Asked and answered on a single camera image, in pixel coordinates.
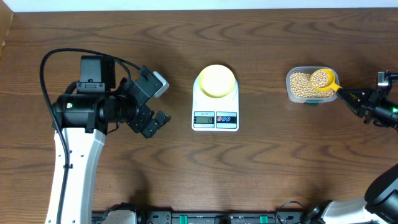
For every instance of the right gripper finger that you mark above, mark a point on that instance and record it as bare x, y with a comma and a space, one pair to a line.
354, 94
353, 104

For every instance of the pale yellow bowl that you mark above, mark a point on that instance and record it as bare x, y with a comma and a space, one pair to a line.
216, 81

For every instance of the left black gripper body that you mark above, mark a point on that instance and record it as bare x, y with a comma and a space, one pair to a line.
135, 116

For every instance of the soybeans in container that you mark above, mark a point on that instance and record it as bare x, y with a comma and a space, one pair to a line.
301, 87

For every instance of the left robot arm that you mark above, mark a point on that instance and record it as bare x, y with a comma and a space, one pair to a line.
82, 116

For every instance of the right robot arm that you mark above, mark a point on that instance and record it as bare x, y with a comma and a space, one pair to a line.
379, 204

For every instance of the yellow measuring scoop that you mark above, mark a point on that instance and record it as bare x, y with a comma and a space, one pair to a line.
324, 80

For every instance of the clear plastic container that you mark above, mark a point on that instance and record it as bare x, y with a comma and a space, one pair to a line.
310, 70

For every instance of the white digital kitchen scale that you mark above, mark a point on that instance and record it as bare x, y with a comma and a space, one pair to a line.
215, 114

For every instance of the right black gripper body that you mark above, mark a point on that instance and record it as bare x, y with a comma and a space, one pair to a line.
372, 103

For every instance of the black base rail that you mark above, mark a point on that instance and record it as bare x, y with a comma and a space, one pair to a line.
130, 213

